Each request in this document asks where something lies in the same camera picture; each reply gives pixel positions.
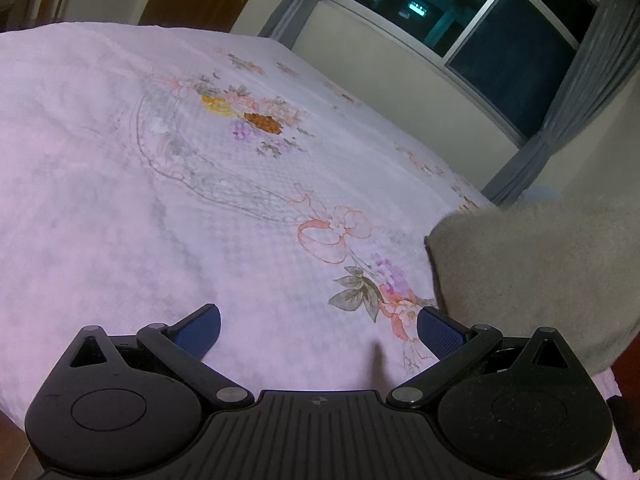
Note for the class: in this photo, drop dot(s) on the pink floral bed sheet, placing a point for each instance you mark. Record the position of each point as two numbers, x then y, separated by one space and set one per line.
148 171

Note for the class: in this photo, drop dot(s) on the dark glass window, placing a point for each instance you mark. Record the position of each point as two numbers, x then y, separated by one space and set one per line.
508 56

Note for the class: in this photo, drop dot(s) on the grey-green pants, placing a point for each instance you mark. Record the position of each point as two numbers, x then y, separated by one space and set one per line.
571 266

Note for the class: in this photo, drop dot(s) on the grey left curtain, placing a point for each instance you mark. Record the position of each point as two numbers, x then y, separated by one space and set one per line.
287 21

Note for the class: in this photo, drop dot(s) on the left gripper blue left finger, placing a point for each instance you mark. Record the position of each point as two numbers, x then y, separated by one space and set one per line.
192 336

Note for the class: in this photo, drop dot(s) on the grey right curtain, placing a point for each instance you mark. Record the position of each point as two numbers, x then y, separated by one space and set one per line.
605 60

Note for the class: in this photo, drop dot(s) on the grey curtain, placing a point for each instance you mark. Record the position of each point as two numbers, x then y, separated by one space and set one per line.
605 60
287 21

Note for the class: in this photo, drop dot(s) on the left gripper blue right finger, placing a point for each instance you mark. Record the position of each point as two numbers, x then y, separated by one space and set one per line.
449 339

